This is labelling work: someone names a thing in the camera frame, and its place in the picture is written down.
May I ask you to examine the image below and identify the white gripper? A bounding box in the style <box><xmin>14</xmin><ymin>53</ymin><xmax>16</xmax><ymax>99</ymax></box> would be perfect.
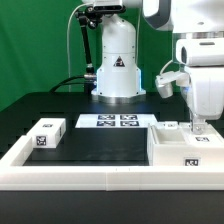
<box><xmin>176</xmin><ymin>38</ymin><xmax>224</xmax><ymax>134</ymax></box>

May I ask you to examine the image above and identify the white cabinet door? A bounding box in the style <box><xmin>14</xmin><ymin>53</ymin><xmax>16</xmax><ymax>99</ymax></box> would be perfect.
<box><xmin>157</xmin><ymin>121</ymin><xmax>179</xmax><ymax>130</ymax></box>
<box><xmin>179</xmin><ymin>123</ymin><xmax>224</xmax><ymax>147</ymax></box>

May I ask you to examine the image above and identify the white cabinet body box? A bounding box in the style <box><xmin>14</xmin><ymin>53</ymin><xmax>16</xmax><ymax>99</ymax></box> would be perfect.
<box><xmin>147</xmin><ymin>124</ymin><xmax>224</xmax><ymax>166</ymax></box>

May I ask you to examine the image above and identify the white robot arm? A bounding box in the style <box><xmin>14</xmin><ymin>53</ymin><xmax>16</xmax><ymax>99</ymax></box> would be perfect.
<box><xmin>82</xmin><ymin>0</ymin><xmax>224</xmax><ymax>134</ymax></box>

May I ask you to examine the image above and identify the white flat top panel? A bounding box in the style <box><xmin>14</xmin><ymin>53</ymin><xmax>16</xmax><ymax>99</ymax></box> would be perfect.
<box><xmin>75</xmin><ymin>114</ymin><xmax>157</xmax><ymax>128</ymax></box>

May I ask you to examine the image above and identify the small white block with tag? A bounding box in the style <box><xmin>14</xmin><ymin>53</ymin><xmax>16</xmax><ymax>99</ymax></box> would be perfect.
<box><xmin>27</xmin><ymin>118</ymin><xmax>66</xmax><ymax>148</ymax></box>

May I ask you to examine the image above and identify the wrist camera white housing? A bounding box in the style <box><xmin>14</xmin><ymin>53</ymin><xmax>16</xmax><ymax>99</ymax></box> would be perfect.
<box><xmin>155</xmin><ymin>71</ymin><xmax>188</xmax><ymax>98</ymax></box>

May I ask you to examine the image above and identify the black cable bundle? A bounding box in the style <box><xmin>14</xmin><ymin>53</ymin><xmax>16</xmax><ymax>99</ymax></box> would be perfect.
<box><xmin>49</xmin><ymin>75</ymin><xmax>98</xmax><ymax>94</ymax></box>

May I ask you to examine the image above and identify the white cable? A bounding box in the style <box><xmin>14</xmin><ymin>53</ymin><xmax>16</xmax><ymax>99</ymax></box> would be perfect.
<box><xmin>66</xmin><ymin>3</ymin><xmax>88</xmax><ymax>94</ymax></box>

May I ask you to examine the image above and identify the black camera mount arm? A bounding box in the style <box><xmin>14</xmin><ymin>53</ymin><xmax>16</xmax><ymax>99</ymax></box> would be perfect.
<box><xmin>75</xmin><ymin>5</ymin><xmax>125</xmax><ymax>94</ymax></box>

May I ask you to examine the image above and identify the white U-shaped boundary frame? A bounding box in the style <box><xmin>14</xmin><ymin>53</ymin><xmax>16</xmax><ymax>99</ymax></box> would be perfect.
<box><xmin>0</xmin><ymin>135</ymin><xmax>224</xmax><ymax>191</ymax></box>

